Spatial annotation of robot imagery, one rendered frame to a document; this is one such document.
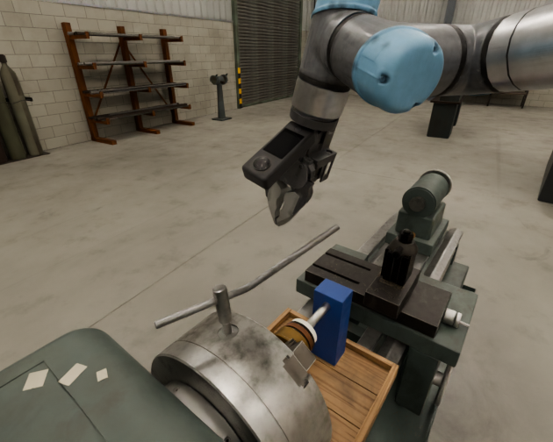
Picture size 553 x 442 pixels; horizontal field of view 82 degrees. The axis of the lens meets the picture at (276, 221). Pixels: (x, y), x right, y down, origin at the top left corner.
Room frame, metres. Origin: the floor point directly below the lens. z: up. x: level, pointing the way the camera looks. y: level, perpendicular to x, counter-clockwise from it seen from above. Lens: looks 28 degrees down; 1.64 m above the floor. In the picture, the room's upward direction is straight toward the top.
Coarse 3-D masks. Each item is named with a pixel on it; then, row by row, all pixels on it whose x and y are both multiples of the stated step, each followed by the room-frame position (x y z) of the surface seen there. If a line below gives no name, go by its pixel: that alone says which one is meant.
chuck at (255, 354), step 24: (216, 312) 0.45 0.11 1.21; (192, 336) 0.38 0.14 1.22; (216, 336) 0.37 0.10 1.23; (240, 336) 0.36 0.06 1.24; (264, 336) 0.37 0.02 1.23; (240, 360) 0.32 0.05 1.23; (264, 360) 0.33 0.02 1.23; (264, 384) 0.29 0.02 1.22; (288, 384) 0.30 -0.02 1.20; (312, 384) 0.32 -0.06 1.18; (288, 408) 0.28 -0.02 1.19; (312, 408) 0.29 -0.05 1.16; (288, 432) 0.25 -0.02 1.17; (312, 432) 0.27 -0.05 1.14
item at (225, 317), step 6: (216, 288) 0.38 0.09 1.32; (222, 288) 0.38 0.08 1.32; (216, 294) 0.37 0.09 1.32; (222, 294) 0.37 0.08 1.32; (216, 300) 0.37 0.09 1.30; (222, 300) 0.37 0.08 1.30; (228, 300) 0.38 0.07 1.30; (216, 306) 0.37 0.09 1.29; (222, 306) 0.37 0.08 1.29; (228, 306) 0.37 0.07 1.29; (222, 312) 0.37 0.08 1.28; (228, 312) 0.37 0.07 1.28; (222, 318) 0.37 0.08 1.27; (228, 318) 0.37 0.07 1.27; (222, 324) 0.37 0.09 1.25; (228, 324) 0.37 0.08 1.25; (228, 330) 0.37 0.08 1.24
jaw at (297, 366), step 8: (288, 344) 0.43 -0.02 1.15; (296, 344) 0.39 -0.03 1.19; (304, 344) 0.38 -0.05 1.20; (296, 352) 0.37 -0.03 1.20; (304, 352) 0.37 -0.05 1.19; (288, 360) 0.34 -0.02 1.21; (296, 360) 0.34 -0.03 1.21; (304, 360) 0.36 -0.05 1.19; (312, 360) 0.36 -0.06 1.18; (288, 368) 0.33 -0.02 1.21; (296, 368) 0.33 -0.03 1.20; (304, 368) 0.34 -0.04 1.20; (296, 376) 0.32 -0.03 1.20; (304, 376) 0.33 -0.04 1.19; (304, 384) 0.32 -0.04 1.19
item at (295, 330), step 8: (280, 328) 0.50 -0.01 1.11; (288, 328) 0.49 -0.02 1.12; (296, 328) 0.50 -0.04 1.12; (304, 328) 0.50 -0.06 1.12; (280, 336) 0.47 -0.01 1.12; (288, 336) 0.47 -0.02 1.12; (296, 336) 0.47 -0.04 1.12; (304, 336) 0.48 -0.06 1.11; (312, 336) 0.49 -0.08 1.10; (312, 344) 0.48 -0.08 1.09
